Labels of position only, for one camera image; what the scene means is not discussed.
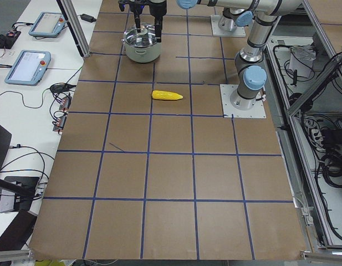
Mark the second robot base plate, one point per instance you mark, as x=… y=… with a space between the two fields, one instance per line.
x=224 y=27

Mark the white paper box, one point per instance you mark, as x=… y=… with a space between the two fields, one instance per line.
x=302 y=59

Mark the yellow toy corn cob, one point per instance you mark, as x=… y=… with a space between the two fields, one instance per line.
x=166 y=95

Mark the grey-green cooking pot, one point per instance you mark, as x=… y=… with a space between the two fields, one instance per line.
x=142 y=55

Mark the brown paper table cover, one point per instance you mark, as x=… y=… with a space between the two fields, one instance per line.
x=138 y=178

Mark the glass pot lid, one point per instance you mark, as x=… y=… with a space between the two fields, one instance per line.
x=146 y=38

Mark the small circuit board module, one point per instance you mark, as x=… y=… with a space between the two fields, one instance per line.
x=64 y=103

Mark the lower teach pendant tablet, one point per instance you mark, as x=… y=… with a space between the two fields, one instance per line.
x=28 y=68

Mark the black device with wires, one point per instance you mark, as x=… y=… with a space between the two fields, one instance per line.
x=8 y=40

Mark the black monitor stand base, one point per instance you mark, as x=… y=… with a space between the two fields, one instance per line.
x=18 y=193

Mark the teach pendant tablet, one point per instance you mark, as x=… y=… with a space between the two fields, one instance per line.
x=48 y=25
x=28 y=68

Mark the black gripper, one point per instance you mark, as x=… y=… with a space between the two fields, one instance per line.
x=157 y=8

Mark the upper teach pendant tablet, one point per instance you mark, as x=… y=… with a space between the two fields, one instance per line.
x=48 y=25

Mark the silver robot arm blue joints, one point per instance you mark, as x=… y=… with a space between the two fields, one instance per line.
x=264 y=15

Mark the black power adapter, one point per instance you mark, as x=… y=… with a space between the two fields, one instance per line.
x=88 y=18

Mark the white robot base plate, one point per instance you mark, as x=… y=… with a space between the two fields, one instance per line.
x=234 y=106

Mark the aluminium frame post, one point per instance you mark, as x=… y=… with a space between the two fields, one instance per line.
x=69 y=13

